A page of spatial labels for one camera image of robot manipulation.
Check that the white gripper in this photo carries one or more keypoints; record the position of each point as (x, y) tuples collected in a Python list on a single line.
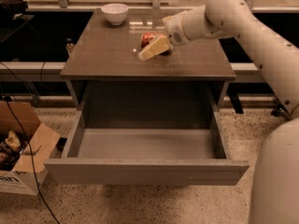
[(174, 29)]

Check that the red coke can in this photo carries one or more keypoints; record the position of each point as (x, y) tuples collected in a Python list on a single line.
[(147, 37)]

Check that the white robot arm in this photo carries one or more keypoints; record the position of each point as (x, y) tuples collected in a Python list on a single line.
[(275, 190)]

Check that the grey cabinet with glossy top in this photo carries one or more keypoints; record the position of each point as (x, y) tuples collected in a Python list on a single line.
[(110, 53)]

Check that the open grey top drawer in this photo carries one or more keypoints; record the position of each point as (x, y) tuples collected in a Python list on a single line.
[(147, 133)]

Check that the white ceramic bowl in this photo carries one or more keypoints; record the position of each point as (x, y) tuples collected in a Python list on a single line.
[(115, 13)]

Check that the small bottle behind cabinet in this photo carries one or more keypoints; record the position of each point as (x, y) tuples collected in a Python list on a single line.
[(70, 45)]

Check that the black office chair base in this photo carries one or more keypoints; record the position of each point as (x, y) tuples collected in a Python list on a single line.
[(280, 111)]

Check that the black bag on desk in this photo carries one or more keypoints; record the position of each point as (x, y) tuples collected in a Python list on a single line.
[(10, 8)]

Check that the brown cardboard box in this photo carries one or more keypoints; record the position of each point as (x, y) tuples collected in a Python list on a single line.
[(29, 172)]

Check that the snack bags in box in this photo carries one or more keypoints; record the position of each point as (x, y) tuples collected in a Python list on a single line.
[(10, 151)]

